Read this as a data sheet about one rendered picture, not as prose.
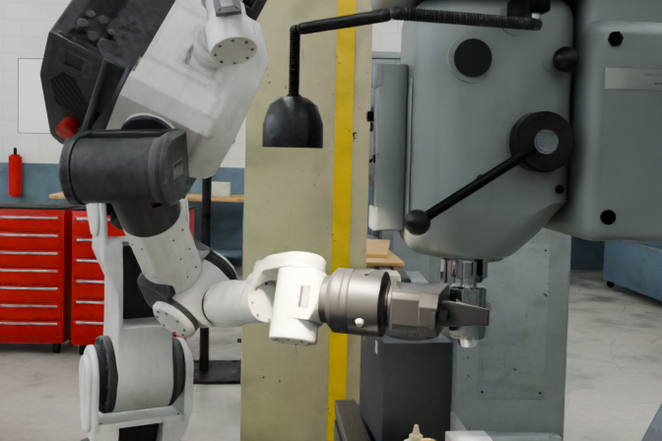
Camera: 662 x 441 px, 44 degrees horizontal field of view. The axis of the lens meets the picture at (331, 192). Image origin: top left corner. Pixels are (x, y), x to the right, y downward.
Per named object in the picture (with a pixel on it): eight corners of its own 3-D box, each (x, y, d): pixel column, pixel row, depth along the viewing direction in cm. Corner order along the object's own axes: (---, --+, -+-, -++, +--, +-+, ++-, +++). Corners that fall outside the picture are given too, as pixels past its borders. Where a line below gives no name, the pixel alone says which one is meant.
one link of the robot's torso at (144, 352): (82, 407, 157) (80, 164, 158) (171, 396, 165) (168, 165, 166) (99, 424, 143) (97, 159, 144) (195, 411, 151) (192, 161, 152)
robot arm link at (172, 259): (140, 317, 134) (99, 232, 117) (187, 260, 141) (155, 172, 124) (195, 346, 129) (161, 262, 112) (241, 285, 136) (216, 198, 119)
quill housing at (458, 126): (415, 264, 95) (423, -15, 93) (388, 243, 115) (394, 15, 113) (574, 266, 96) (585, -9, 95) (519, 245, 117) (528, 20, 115)
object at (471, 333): (440, 335, 106) (442, 291, 106) (463, 330, 110) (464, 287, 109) (470, 342, 103) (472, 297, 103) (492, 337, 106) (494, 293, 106)
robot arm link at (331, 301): (353, 261, 107) (271, 255, 110) (343, 343, 104) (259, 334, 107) (369, 280, 118) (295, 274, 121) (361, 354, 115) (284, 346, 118)
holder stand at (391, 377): (380, 452, 137) (383, 335, 136) (358, 410, 159) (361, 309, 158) (449, 450, 139) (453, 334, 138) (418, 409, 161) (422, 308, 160)
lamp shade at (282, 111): (249, 147, 97) (251, 94, 97) (297, 148, 102) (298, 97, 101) (286, 147, 92) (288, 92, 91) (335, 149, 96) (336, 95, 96)
